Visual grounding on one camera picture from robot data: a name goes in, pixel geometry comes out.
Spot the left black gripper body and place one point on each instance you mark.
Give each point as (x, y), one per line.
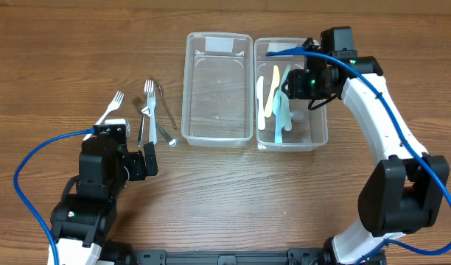
(138, 165)

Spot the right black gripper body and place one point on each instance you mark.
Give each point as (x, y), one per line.
(294, 85)

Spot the light blue serrated knife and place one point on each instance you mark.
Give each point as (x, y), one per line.
(277, 113)

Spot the pale blue plastic knife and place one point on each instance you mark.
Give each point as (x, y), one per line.
(286, 119)

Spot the cream white plastic knife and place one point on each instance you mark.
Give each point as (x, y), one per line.
(261, 110)

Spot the yellow plastic knife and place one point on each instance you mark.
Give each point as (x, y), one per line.
(273, 86)

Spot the white plastic fork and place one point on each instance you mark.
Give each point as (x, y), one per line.
(115, 104)

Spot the light blue plastic fork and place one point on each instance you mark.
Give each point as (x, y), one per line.
(151, 102)

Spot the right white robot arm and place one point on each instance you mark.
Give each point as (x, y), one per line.
(407, 186)

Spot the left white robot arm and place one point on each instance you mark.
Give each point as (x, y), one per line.
(81, 221)

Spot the right clear plastic container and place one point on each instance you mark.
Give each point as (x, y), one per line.
(309, 128)

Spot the clear plastic container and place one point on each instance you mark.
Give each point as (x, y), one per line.
(218, 90)
(309, 128)

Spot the left clear plastic container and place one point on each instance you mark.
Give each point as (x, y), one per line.
(218, 90)

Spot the thin curved metal fork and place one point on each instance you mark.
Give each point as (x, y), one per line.
(161, 91)

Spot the broad metal fork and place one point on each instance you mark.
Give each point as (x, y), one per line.
(141, 106)

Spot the metal fork under blue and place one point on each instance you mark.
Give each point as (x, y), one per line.
(148, 86)

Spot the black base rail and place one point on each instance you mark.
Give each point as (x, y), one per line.
(293, 256)

